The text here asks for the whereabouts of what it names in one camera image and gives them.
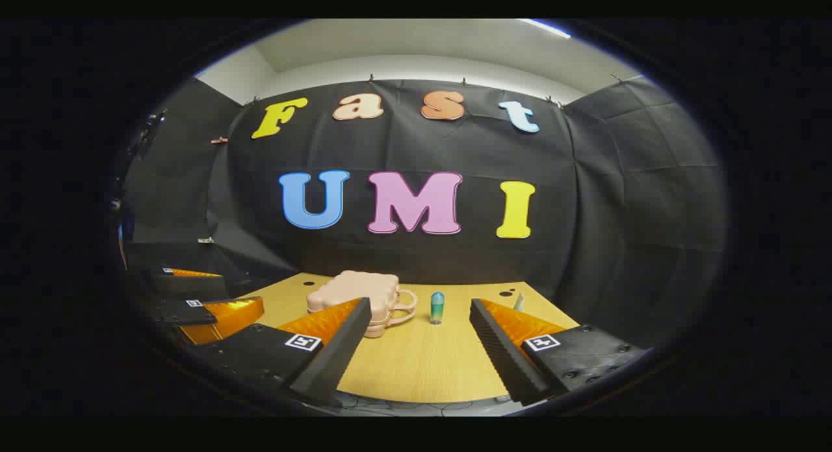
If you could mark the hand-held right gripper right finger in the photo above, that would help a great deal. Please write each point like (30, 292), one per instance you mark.
(504, 354)

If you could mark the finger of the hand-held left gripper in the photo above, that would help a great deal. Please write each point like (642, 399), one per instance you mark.
(188, 313)
(192, 287)

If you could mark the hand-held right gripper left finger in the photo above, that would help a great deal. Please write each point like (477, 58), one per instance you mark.
(328, 367)

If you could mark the light blue tube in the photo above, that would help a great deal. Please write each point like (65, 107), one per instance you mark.
(519, 303)

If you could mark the blue green bottle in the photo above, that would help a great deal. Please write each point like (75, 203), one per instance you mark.
(437, 307)

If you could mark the pink suitcase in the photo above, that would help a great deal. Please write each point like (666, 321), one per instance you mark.
(354, 289)

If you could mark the black backdrop cloth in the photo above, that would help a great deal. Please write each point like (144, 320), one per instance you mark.
(585, 198)

